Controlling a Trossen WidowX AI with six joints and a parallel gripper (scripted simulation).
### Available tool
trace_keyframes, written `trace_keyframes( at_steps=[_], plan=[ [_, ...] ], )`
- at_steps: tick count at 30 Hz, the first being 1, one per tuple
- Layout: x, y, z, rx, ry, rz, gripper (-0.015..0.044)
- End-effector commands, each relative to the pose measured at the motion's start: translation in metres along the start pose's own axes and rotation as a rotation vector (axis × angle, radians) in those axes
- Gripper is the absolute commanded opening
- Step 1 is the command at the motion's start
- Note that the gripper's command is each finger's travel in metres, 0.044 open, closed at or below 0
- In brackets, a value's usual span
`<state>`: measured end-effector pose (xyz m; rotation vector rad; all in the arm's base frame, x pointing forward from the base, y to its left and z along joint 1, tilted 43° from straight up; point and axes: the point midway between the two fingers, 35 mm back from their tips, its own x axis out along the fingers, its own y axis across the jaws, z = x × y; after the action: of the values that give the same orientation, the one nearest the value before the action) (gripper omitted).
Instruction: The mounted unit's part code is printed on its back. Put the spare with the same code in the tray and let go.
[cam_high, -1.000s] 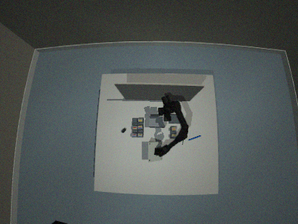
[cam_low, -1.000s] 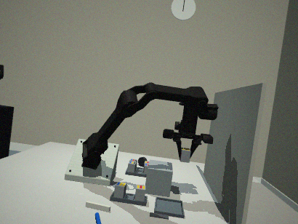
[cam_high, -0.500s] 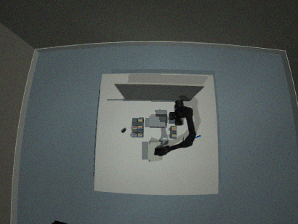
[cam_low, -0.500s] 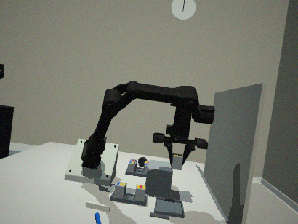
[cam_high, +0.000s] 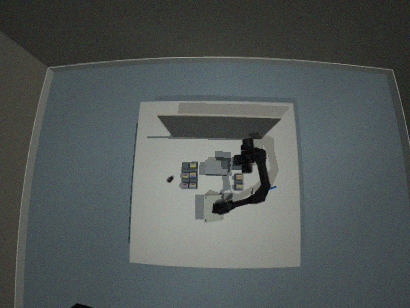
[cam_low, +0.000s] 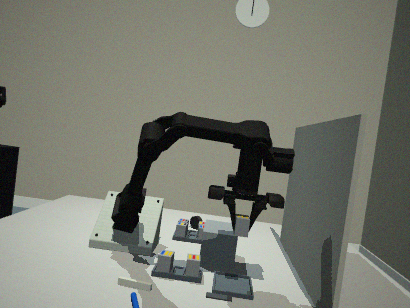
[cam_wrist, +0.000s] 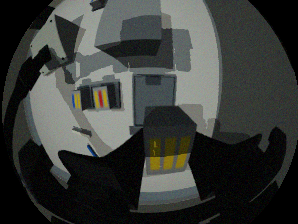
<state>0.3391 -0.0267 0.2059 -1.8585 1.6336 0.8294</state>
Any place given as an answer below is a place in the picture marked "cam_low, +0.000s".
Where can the blue rounded bar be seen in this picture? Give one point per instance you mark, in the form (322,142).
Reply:
(134,300)

